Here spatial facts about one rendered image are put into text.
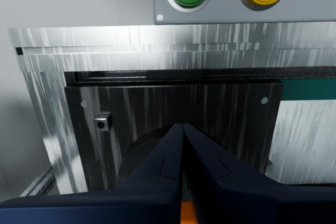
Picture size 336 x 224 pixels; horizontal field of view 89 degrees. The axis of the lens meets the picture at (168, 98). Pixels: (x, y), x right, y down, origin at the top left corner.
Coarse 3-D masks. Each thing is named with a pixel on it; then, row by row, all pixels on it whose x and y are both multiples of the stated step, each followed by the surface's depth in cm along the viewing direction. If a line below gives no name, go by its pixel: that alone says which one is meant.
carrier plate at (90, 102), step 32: (96, 96) 19; (128, 96) 19; (160, 96) 19; (192, 96) 19; (224, 96) 19; (256, 96) 19; (128, 128) 20; (224, 128) 20; (256, 128) 20; (96, 160) 22; (256, 160) 22
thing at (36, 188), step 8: (48, 168) 28; (40, 176) 26; (48, 176) 26; (32, 184) 25; (40, 184) 25; (48, 184) 26; (24, 192) 24; (32, 192) 24; (40, 192) 24; (48, 192) 26
